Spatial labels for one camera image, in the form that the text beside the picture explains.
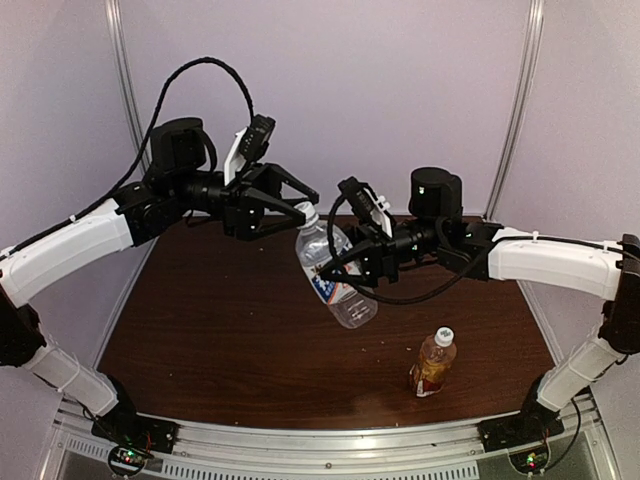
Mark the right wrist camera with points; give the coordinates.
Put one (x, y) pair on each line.
(371, 210)

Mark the front aluminium rail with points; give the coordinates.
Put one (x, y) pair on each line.
(450, 450)

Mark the amber tea bottle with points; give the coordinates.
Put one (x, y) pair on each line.
(428, 374)

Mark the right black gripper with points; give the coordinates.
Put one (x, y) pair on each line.
(377, 255)

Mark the clear water bottle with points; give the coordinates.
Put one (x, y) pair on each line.
(350, 308)

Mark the white water bottle cap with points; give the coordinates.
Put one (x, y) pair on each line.
(310, 214)

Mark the left aluminium frame post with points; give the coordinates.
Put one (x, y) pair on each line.
(116, 32)

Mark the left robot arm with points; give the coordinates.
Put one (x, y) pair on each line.
(182, 178)

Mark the circuit board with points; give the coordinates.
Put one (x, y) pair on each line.
(124, 461)
(529, 461)

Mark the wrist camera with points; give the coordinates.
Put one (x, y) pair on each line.
(371, 210)
(248, 147)

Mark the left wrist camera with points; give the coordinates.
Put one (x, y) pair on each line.
(248, 147)

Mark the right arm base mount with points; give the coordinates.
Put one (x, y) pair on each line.
(532, 423)

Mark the right circuit board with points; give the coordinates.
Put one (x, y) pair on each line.
(529, 461)

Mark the left circuit board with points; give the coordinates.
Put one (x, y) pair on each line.
(124, 461)

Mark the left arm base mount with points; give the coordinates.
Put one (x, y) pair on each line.
(125, 426)

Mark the aluminium frame post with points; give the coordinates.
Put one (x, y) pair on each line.
(529, 59)
(116, 32)

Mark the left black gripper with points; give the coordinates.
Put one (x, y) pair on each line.
(242, 212)

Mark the white tea bottle cap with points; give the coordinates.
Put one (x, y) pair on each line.
(444, 337)

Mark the right aluminium frame post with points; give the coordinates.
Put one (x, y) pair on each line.
(529, 59)

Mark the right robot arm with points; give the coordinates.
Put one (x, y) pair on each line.
(609, 270)

